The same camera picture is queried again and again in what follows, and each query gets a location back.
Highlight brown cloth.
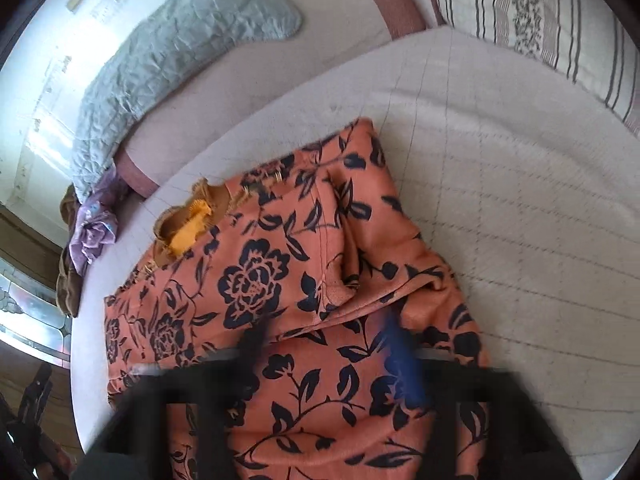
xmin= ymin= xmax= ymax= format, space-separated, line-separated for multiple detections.
xmin=54 ymin=185 xmax=86 ymax=318

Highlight grey quilted blanket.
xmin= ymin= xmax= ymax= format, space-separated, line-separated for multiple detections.
xmin=70 ymin=0 xmax=305 ymax=200

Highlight striped floral pillow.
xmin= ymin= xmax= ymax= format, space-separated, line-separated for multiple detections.
xmin=422 ymin=0 xmax=640 ymax=138

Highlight purple cloth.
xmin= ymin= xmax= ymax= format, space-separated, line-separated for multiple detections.
xmin=67 ymin=167 xmax=132 ymax=277

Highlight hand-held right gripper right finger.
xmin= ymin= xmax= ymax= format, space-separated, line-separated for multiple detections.
xmin=381 ymin=307 xmax=583 ymax=480

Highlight pink bed sheet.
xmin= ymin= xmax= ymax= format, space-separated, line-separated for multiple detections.
xmin=112 ymin=0 xmax=428 ymax=198

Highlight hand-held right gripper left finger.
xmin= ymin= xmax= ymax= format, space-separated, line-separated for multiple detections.
xmin=75 ymin=319 xmax=273 ymax=480

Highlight orange floral garment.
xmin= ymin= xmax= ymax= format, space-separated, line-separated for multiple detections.
xmin=102 ymin=116 xmax=493 ymax=480

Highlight wooden door with glass panels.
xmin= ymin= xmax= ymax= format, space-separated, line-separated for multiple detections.
xmin=0 ymin=200 xmax=83 ymax=411

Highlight white quilted mattress pad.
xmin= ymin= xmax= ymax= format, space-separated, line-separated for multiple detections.
xmin=69 ymin=25 xmax=640 ymax=480

